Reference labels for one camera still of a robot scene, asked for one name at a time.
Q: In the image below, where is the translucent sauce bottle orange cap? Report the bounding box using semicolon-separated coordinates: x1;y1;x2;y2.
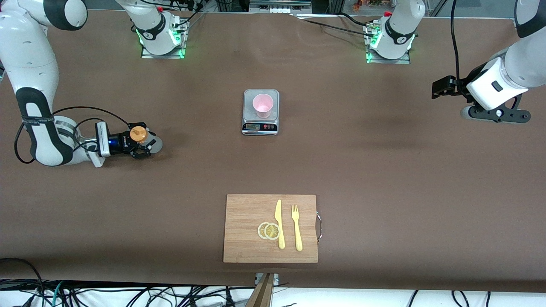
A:
129;126;163;154

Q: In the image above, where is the pink cup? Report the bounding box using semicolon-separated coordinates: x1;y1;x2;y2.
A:
253;93;274;119

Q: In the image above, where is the brown table cover sheet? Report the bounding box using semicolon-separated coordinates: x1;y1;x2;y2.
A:
0;8;546;293

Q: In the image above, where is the silver digital kitchen scale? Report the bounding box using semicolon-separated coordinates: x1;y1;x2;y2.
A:
241;89;280;136

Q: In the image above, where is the wooden cutting board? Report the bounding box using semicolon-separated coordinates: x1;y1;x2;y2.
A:
223;194;323;264

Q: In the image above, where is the yellow plastic knife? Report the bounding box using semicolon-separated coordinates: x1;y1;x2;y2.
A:
275;199;285;250

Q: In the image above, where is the yellow plastic fork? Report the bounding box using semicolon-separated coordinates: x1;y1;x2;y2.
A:
291;205;303;252

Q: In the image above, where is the white power strip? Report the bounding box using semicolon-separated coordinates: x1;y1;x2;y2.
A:
249;0;313;14

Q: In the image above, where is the wooden beam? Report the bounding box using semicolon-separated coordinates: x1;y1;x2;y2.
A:
245;273;276;307

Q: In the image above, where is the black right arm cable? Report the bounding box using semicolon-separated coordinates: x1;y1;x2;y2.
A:
14;106;131;165

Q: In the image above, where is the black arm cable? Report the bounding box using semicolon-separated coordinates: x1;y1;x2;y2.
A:
450;0;462;80
14;106;131;165

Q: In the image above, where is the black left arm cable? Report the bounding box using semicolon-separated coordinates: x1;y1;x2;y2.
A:
450;0;462;80

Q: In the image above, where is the black base power cable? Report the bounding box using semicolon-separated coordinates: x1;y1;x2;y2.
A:
294;14;374;39

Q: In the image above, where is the black floor cable loop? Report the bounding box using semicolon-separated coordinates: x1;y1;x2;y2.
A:
0;258;45;307

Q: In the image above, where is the teal floor cable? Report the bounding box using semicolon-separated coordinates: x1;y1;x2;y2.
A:
51;281;64;307

